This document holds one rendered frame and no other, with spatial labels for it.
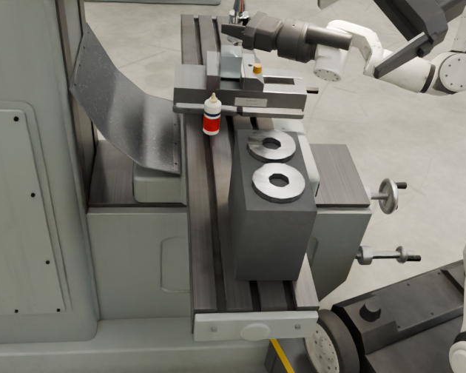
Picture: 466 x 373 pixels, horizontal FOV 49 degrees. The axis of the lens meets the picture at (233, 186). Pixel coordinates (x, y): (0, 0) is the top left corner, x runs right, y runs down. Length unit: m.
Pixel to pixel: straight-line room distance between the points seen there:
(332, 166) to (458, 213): 1.27
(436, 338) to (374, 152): 1.64
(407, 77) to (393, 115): 2.10
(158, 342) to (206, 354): 0.16
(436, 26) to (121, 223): 1.03
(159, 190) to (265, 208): 0.55
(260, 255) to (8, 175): 0.63
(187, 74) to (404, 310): 0.84
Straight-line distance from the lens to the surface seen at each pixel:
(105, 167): 1.49
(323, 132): 2.97
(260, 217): 0.84
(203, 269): 0.98
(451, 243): 2.57
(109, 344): 1.73
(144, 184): 1.32
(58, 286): 1.53
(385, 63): 0.57
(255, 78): 1.31
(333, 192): 1.49
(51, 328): 1.71
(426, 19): 0.58
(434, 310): 1.48
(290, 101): 1.36
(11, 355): 1.77
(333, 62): 1.16
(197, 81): 1.35
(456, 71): 1.18
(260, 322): 0.94
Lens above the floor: 1.68
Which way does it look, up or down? 42 degrees down
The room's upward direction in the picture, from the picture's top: 7 degrees clockwise
